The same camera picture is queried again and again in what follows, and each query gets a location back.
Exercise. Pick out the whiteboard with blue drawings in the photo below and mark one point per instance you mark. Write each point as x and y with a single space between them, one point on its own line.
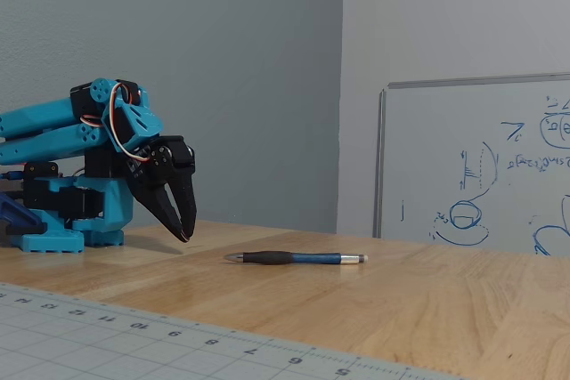
476 162

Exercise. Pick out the dark blue table clamp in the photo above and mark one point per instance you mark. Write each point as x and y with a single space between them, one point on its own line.
18 215

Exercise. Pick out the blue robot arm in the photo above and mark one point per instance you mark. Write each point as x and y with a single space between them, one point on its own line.
49 131

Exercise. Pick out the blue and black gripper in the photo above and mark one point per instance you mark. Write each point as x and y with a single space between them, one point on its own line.
171 172

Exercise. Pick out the grey cutting mat with ruler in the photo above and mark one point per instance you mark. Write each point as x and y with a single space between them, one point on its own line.
133 340

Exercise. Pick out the blue pen with black grip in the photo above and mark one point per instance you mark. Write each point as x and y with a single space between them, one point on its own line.
294 258

